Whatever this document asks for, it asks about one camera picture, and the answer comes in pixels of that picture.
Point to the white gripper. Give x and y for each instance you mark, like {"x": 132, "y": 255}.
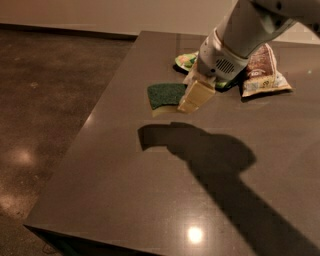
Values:
{"x": 216, "y": 62}

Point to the green and yellow sponge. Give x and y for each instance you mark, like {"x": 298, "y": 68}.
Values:
{"x": 165, "y": 97}

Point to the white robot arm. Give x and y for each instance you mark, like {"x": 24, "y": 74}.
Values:
{"x": 237, "y": 49}

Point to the green snack bag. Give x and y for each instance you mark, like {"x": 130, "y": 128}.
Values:
{"x": 188, "y": 63}

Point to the brown snack bag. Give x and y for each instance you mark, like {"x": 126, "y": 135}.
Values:
{"x": 262, "y": 75}

